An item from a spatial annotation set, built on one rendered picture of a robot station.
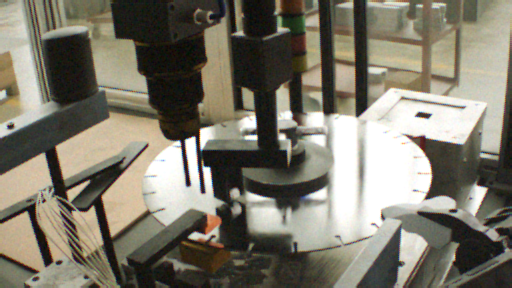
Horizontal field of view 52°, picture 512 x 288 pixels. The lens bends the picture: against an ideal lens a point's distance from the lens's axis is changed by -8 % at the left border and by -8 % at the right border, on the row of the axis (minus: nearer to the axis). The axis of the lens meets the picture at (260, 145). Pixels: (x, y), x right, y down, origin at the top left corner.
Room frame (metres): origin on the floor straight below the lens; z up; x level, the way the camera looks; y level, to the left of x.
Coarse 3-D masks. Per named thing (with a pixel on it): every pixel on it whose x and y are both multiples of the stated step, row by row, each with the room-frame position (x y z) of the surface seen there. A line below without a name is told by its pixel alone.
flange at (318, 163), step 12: (300, 144) 0.58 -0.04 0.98; (312, 144) 0.61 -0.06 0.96; (300, 156) 0.56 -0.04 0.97; (312, 156) 0.58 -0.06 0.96; (324, 156) 0.58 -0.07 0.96; (252, 168) 0.56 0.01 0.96; (264, 168) 0.56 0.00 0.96; (276, 168) 0.56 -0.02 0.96; (288, 168) 0.55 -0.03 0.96; (300, 168) 0.55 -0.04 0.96; (312, 168) 0.55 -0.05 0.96; (324, 168) 0.55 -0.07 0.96; (252, 180) 0.54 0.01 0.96; (264, 180) 0.53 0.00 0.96; (276, 180) 0.53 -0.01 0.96; (288, 180) 0.53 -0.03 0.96; (300, 180) 0.53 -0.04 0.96; (312, 180) 0.53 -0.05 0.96; (324, 180) 0.54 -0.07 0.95
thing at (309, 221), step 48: (192, 144) 0.66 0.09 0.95; (336, 144) 0.63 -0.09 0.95; (384, 144) 0.62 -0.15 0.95; (144, 192) 0.54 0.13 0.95; (192, 192) 0.54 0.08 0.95; (288, 192) 0.52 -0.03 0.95; (336, 192) 0.51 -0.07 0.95; (384, 192) 0.50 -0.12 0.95; (192, 240) 0.45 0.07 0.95; (240, 240) 0.44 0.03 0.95; (288, 240) 0.43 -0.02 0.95; (336, 240) 0.43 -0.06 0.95
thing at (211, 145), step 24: (264, 96) 0.49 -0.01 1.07; (264, 120) 0.49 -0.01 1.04; (216, 144) 0.51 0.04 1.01; (240, 144) 0.51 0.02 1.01; (264, 144) 0.49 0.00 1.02; (288, 144) 0.50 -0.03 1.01; (216, 168) 0.50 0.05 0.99; (240, 168) 0.51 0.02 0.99; (216, 192) 0.51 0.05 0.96; (240, 192) 0.51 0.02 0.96
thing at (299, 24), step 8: (280, 16) 0.87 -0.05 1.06; (288, 16) 0.86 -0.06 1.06; (296, 16) 0.86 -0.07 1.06; (304, 16) 0.87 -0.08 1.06; (280, 24) 0.87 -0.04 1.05; (288, 24) 0.86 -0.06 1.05; (296, 24) 0.86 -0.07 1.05; (304, 24) 0.87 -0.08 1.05; (296, 32) 0.86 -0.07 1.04; (304, 32) 0.87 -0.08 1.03
